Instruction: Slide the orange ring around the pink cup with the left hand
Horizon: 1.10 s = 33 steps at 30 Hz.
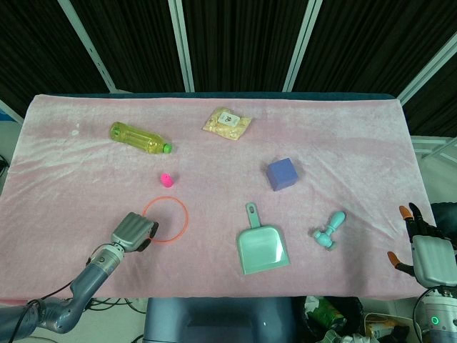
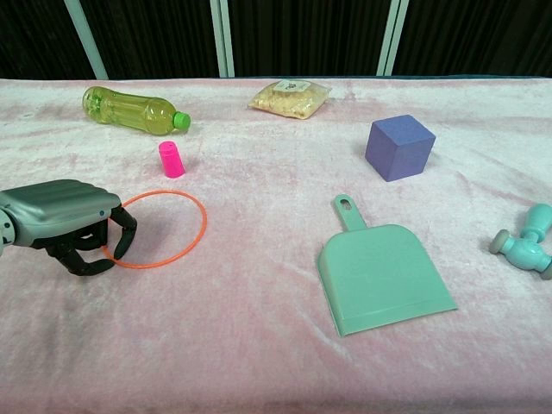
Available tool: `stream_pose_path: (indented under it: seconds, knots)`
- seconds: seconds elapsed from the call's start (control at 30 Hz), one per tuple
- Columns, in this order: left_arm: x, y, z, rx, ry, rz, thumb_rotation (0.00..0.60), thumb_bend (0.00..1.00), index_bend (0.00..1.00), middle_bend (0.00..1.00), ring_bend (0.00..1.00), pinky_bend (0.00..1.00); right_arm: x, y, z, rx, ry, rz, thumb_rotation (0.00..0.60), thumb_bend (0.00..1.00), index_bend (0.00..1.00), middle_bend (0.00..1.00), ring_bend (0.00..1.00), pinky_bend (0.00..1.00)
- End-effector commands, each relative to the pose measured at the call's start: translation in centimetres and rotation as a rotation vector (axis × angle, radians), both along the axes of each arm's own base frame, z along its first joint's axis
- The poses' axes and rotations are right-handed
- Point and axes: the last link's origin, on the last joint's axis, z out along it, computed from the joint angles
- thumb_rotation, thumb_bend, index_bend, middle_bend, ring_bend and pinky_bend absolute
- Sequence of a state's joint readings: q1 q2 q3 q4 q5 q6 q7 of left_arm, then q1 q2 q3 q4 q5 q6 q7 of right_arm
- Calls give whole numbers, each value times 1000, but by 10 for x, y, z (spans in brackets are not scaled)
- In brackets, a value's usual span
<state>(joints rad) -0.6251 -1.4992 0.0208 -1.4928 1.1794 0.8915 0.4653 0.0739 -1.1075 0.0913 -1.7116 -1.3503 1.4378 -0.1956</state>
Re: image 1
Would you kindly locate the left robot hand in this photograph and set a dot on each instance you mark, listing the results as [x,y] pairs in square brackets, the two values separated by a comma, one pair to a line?
[133,228]

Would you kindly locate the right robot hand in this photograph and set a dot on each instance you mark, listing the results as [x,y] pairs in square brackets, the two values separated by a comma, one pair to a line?
[425,250]

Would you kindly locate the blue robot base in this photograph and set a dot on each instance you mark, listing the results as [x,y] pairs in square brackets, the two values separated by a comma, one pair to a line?
[221,319]

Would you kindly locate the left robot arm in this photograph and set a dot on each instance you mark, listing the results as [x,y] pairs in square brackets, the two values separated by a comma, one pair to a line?
[71,293]

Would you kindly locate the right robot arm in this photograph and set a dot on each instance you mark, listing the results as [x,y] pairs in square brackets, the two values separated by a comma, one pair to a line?
[437,314]

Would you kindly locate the small pink toy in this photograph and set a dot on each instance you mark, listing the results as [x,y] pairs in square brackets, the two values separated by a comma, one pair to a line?
[166,180]

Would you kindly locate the yellow plastic bottle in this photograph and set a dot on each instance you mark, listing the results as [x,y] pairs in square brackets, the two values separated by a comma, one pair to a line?
[139,138]

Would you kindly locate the pink table cloth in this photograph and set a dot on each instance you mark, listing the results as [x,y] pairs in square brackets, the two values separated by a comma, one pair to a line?
[228,186]

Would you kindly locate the black trash bin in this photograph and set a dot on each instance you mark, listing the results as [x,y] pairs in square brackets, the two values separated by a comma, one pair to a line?
[330,314]

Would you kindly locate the mint green dustpan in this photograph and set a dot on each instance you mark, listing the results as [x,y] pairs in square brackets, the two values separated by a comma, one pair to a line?
[261,248]

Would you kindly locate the snack packet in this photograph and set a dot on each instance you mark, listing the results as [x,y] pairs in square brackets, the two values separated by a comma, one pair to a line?
[226,123]

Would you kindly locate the purple cube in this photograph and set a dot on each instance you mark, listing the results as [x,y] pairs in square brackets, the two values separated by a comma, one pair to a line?
[282,174]

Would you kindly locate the white partition frame post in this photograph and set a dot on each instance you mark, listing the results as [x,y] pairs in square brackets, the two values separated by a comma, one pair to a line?
[428,68]
[180,44]
[303,44]
[89,44]

